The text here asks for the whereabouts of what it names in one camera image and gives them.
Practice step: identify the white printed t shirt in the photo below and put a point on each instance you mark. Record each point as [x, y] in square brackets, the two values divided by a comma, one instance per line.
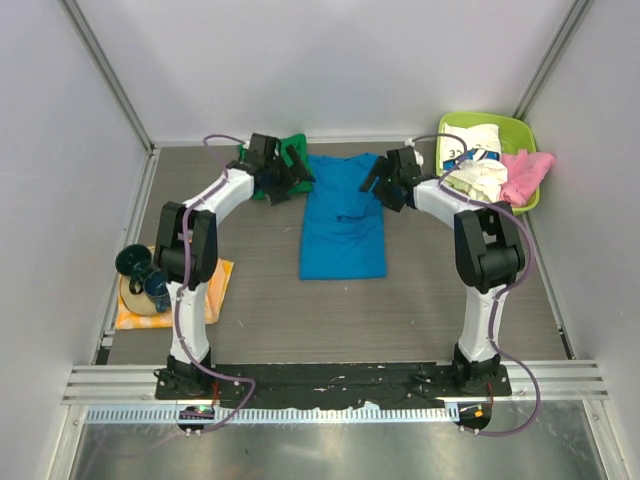
[474, 154]

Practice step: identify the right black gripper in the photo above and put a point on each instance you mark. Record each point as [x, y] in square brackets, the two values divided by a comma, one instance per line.
[381, 169]

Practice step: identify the dark teal mug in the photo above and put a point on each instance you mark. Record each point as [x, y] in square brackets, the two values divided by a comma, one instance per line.
[153, 284]

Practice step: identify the yellow checkered cloth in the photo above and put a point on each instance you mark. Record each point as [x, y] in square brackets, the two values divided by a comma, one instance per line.
[213, 300]

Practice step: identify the green folded t shirt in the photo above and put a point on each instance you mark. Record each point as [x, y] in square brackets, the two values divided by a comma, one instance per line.
[299, 142]

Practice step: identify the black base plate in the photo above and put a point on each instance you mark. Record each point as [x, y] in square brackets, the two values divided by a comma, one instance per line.
[328, 386]

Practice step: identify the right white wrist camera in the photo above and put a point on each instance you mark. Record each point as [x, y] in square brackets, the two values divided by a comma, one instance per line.
[418, 156]

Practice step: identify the dark teal cup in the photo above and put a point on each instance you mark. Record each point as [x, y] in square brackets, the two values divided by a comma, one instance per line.
[130, 256]

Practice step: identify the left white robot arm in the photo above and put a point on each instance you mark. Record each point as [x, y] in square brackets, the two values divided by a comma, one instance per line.
[186, 252]

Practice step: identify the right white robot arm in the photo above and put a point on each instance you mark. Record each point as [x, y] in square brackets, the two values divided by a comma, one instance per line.
[488, 255]

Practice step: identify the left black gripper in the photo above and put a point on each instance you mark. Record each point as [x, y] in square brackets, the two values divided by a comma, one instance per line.
[278, 194]

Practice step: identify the lime green plastic basin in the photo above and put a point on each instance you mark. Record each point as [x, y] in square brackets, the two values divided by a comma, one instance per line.
[514, 135]

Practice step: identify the beige round plate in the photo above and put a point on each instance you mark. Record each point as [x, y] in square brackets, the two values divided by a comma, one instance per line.
[138, 304]

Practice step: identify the pink t shirt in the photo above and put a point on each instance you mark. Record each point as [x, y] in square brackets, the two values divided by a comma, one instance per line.
[525, 173]

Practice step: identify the aluminium frame rail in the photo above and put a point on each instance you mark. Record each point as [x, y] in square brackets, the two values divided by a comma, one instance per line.
[115, 384]

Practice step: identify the slotted white cable duct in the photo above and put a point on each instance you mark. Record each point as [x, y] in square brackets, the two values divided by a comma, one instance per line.
[183, 414]

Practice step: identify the blue t shirt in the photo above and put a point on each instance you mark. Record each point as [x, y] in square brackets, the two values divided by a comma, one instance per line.
[342, 235]

